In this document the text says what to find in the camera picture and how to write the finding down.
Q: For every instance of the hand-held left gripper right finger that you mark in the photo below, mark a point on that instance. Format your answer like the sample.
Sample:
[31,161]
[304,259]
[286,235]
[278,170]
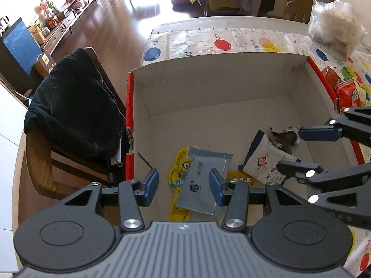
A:
[216,189]

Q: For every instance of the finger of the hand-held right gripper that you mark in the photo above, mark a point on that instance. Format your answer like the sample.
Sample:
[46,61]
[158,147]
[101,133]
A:
[318,133]
[292,169]

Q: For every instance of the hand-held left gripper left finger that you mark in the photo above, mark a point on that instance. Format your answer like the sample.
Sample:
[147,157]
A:
[152,186]

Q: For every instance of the grey-blue snack packet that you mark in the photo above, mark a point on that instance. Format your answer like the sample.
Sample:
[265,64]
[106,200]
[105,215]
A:
[203,176]

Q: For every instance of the yellow cartoon snack packet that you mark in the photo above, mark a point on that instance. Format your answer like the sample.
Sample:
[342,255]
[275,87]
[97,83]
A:
[242,178]
[181,165]

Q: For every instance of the dark foil snack packet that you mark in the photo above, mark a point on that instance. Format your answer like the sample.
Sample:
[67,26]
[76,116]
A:
[279,142]

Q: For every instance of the white and blue snack packet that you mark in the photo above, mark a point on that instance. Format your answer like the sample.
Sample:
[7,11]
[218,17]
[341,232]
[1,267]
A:
[260,162]

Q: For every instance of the red snack packet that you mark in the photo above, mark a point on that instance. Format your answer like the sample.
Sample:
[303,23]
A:
[349,92]

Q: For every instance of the red cardboard box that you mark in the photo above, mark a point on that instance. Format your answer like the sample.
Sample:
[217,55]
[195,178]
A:
[217,98]

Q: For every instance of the clear bag with white contents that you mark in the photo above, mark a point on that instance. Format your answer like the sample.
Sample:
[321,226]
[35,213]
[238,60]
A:
[333,26]

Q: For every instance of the black garment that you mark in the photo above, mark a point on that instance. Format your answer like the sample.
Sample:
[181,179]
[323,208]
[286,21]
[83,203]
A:
[72,107]

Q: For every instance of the wooden chair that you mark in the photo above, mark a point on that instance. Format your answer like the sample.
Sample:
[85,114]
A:
[40,168]

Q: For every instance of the balloon print tablecloth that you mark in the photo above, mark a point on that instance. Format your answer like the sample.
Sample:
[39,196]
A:
[203,40]

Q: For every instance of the brown cardboard carton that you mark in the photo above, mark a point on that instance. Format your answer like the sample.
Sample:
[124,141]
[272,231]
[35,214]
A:
[43,63]

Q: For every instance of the wooden television cabinet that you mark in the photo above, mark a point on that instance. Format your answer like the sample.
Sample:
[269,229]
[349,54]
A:
[72,8]

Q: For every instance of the blue cabinet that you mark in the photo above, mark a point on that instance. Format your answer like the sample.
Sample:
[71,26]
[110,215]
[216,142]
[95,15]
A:
[20,40]

